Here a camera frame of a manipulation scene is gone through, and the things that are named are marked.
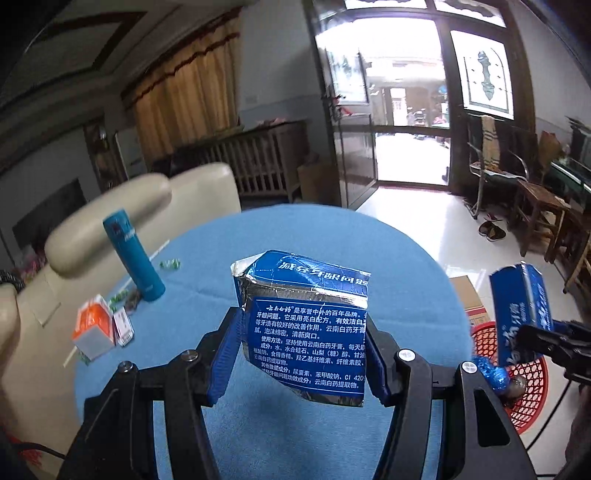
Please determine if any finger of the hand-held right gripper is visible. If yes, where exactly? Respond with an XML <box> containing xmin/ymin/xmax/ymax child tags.
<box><xmin>514</xmin><ymin>324</ymin><xmax>562</xmax><ymax>357</ymax></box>

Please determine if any large blue carton piece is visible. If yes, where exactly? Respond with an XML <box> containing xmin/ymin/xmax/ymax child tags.
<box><xmin>230</xmin><ymin>250</ymin><xmax>373</xmax><ymax>408</ymax></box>

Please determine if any brown paper bag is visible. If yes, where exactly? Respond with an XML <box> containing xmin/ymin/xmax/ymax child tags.
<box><xmin>537</xmin><ymin>131</ymin><xmax>562</xmax><ymax>160</ymax></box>

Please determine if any orange and white box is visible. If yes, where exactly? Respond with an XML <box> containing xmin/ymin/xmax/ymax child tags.
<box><xmin>71</xmin><ymin>294</ymin><xmax>116</xmax><ymax>361</ymax></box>

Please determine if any blue plastic shoe cover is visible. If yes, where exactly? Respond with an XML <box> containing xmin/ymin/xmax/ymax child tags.
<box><xmin>472</xmin><ymin>354</ymin><xmax>511</xmax><ymax>394</ymax></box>

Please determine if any white drinking straw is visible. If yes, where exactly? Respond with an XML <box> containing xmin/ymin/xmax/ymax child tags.
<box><xmin>147</xmin><ymin>239</ymin><xmax>172</xmax><ymax>262</ymax></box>

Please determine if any cream leather sofa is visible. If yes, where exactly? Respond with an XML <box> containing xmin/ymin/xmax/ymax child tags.
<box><xmin>0</xmin><ymin>161</ymin><xmax>242</xmax><ymax>459</ymax></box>

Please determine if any teal thermos bottle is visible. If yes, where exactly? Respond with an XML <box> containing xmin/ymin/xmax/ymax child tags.
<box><xmin>102</xmin><ymin>209</ymin><xmax>166</xmax><ymax>301</ymax></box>

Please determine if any red plastic basket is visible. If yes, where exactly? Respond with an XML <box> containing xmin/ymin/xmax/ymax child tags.
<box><xmin>470</xmin><ymin>320</ymin><xmax>550</xmax><ymax>435</ymax></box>

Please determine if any wooden crib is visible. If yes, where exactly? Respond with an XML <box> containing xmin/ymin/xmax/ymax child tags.
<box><xmin>152</xmin><ymin>120</ymin><xmax>310</xmax><ymax>204</ymax></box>

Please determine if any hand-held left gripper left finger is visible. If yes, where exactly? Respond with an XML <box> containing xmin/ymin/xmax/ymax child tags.
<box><xmin>58</xmin><ymin>307</ymin><xmax>245</xmax><ymax>480</ymax></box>

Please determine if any pair of dark slippers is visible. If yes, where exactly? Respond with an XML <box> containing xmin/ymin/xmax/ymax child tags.
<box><xmin>477</xmin><ymin>220</ymin><xmax>508</xmax><ymax>242</ymax></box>

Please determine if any open wooden door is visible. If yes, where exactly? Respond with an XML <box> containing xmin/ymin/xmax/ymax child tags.
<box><xmin>313</xmin><ymin>0</ymin><xmax>380</xmax><ymax>209</ymax></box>

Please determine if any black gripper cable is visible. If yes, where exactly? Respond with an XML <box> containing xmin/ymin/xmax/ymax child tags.
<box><xmin>525</xmin><ymin>369</ymin><xmax>575</xmax><ymax>463</ymax></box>

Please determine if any flat cardboard sheet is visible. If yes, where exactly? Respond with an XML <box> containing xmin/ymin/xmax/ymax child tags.
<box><xmin>448</xmin><ymin>275</ymin><xmax>495</xmax><ymax>331</ymax></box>

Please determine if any glass media stand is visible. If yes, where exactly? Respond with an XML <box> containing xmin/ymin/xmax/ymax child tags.
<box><xmin>547</xmin><ymin>154</ymin><xmax>591</xmax><ymax>191</ymax></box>

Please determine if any wooden stool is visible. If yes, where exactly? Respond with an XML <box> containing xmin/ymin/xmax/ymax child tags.
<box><xmin>512</xmin><ymin>179</ymin><xmax>572</xmax><ymax>257</ymax></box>

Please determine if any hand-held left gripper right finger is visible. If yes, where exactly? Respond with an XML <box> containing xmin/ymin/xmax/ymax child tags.
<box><xmin>365</xmin><ymin>318</ymin><xmax>537</xmax><ymax>480</ymax></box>

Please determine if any plaid scarf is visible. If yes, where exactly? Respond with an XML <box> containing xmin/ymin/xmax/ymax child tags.
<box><xmin>479</xmin><ymin>115</ymin><xmax>502</xmax><ymax>172</ymax></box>

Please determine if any small white medicine box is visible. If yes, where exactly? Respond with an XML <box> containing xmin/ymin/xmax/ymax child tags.
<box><xmin>112</xmin><ymin>308</ymin><xmax>135</xmax><ymax>347</ymax></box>

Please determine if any tan curtain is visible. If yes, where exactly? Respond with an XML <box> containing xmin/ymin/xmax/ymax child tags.
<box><xmin>122</xmin><ymin>18</ymin><xmax>246</xmax><ymax>163</ymax></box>

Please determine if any black wall television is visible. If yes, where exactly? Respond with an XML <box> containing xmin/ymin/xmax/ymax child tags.
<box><xmin>11</xmin><ymin>178</ymin><xmax>89</xmax><ymax>253</ymax></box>

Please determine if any stained glass door panel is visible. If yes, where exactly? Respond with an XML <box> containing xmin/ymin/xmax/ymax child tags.
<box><xmin>433</xmin><ymin>0</ymin><xmax>537</xmax><ymax>195</ymax></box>

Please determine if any narrow blue carton piece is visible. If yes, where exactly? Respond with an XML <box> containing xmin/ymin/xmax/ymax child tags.
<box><xmin>488</xmin><ymin>261</ymin><xmax>556</xmax><ymax>368</ymax></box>

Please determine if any white appliance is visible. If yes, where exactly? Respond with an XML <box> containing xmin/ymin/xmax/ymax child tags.
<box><xmin>115</xmin><ymin>126</ymin><xmax>149</xmax><ymax>169</ymax></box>

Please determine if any blue tablecloth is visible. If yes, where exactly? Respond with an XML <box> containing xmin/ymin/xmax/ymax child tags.
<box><xmin>74</xmin><ymin>205</ymin><xmax>476</xmax><ymax>480</ymax></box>

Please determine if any brown cardboard box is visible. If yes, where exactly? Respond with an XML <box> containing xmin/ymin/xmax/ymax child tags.
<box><xmin>296</xmin><ymin>157</ymin><xmax>336</xmax><ymax>204</ymax></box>

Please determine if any black metal chair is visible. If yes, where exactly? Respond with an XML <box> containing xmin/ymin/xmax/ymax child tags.
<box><xmin>465</xmin><ymin>114</ymin><xmax>528</xmax><ymax>220</ymax></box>

